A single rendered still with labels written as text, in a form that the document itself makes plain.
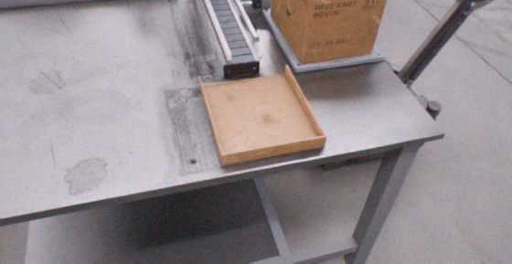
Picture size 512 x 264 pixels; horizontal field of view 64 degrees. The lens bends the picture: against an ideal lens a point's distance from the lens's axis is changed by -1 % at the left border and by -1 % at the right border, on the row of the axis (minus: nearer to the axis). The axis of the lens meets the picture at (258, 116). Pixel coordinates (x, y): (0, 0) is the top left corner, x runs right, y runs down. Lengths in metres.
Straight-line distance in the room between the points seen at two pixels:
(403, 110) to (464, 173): 1.17
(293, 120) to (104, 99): 0.51
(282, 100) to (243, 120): 0.14
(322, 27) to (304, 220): 0.98
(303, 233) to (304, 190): 0.23
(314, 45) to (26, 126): 0.80
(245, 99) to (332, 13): 0.34
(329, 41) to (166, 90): 0.49
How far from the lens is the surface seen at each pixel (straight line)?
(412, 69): 2.04
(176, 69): 1.27
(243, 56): 1.23
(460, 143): 2.50
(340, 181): 2.08
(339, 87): 1.24
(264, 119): 1.09
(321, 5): 1.18
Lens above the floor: 1.59
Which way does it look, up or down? 43 degrees down
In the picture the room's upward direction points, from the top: 4 degrees clockwise
